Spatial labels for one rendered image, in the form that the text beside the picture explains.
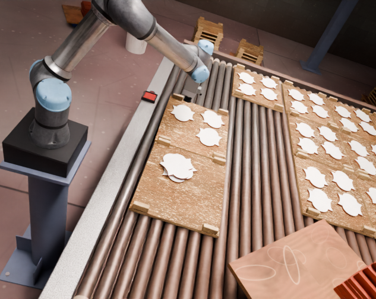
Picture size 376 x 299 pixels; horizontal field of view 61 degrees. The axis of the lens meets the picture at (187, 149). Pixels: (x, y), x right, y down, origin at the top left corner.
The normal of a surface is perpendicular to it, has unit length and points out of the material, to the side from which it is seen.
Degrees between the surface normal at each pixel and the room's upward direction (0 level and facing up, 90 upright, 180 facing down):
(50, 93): 11
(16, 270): 0
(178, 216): 0
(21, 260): 0
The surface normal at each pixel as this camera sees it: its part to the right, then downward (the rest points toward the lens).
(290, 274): 0.28, -0.72
